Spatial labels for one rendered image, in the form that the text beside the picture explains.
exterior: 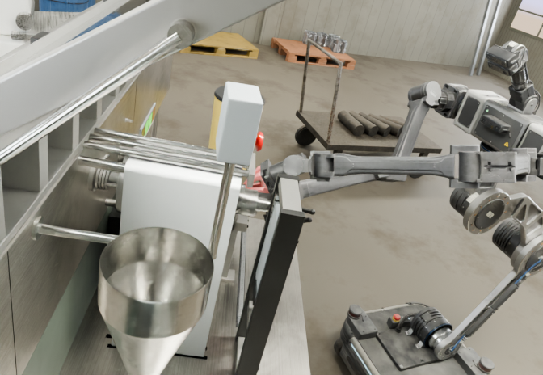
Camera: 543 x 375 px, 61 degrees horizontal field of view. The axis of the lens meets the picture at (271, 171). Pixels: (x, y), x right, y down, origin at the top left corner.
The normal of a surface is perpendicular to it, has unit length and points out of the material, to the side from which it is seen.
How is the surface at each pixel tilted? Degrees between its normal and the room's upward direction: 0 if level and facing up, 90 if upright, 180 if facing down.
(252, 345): 90
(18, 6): 90
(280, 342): 0
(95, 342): 0
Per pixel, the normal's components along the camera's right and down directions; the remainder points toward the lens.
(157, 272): 0.22, 0.23
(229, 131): 0.12, 0.51
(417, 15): 0.38, 0.52
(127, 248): 0.74, 0.46
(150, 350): 0.10, 0.74
